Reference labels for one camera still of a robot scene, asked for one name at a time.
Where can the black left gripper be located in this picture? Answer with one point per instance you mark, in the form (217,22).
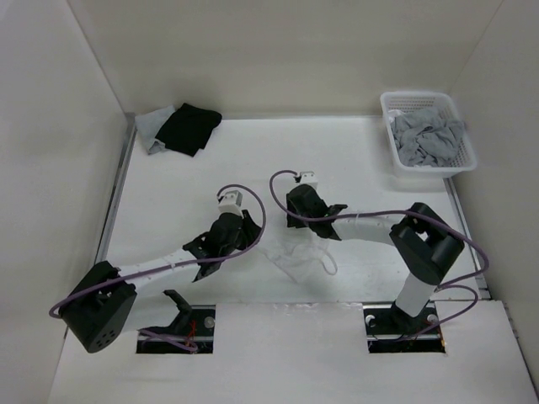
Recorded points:
(249,228)

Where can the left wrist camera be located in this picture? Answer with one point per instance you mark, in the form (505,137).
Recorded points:
(230,202)

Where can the grey tank tops pile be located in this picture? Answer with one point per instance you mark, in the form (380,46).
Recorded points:
(424,139)

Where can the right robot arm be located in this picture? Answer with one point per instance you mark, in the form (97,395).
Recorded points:
(420,237)

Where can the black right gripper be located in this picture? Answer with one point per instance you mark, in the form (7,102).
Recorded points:
(293,222)

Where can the white tank top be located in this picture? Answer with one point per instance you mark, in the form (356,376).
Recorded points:
(298,254)

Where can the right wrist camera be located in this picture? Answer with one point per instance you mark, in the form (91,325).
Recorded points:
(308,178)

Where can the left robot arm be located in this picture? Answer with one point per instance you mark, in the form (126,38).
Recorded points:
(104,303)

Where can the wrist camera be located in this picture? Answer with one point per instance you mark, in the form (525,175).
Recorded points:
(230,202)
(308,178)

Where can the folded black tank top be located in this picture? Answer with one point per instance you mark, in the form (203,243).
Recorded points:
(188,129)

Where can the white plastic laundry basket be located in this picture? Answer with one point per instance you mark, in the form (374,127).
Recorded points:
(402,102)

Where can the folded grey tank top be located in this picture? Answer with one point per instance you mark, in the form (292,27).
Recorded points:
(148,125)

